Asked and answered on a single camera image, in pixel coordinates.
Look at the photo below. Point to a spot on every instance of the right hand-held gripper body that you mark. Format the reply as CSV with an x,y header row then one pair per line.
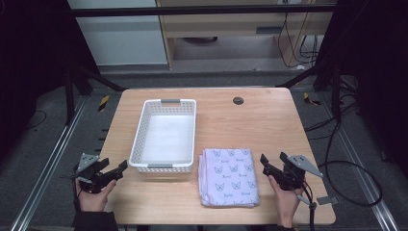
x,y
295,171

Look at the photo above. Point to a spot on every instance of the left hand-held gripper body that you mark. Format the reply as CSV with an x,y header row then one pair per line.
x,y
91,174

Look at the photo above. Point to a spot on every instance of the lavender cat-print cloth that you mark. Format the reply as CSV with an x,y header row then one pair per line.
x,y
229,176

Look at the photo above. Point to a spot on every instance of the white plastic perforated basket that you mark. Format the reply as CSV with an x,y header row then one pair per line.
x,y
168,138

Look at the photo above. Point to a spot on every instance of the person's left hand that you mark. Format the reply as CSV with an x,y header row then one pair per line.
x,y
93,199

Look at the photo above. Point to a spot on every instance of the person's right hand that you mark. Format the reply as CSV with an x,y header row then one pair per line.
x,y
285,203

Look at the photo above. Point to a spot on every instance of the yellow and black tape strip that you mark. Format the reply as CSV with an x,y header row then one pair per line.
x,y
103,102
310,99

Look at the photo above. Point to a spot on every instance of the round grey table grommet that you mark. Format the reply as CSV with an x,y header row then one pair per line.
x,y
238,100

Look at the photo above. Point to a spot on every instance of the black metal stand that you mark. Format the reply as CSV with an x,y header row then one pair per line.
x,y
336,93
69,96

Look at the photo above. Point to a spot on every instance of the black curtain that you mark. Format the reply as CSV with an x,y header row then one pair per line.
x,y
378,64
29,64

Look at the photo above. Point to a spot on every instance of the white cabinet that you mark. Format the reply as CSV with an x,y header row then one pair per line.
x,y
125,38

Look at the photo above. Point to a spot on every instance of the light wooden desk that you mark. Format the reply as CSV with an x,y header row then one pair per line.
x,y
224,29

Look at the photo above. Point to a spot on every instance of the grey flat metal bracket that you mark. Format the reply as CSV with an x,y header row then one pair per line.
x,y
327,200

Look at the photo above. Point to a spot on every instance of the silver floor rail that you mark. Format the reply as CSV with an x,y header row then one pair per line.
x,y
359,166
48,163

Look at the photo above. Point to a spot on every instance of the black horizontal frame bar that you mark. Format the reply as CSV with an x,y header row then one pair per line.
x,y
192,11

